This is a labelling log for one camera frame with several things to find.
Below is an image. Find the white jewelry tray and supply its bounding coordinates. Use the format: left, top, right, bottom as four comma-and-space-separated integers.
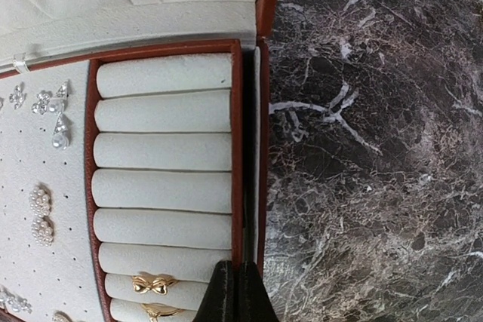
1, 40, 244, 321

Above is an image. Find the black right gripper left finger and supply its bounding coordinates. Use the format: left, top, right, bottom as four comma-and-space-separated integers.
193, 261, 235, 322

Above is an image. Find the gold bow ring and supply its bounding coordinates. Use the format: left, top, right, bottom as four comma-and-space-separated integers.
131, 271, 178, 296

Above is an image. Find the pearl cluster stud earring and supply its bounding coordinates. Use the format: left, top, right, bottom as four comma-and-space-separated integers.
29, 186, 51, 217

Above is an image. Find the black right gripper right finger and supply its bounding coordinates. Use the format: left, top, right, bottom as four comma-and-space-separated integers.
237, 262, 278, 322

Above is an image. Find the crystal flower stud earring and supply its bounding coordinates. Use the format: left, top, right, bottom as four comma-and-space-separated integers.
9, 82, 26, 110

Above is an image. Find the red wooden jewelry box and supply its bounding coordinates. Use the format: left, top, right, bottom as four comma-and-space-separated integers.
0, 0, 284, 274

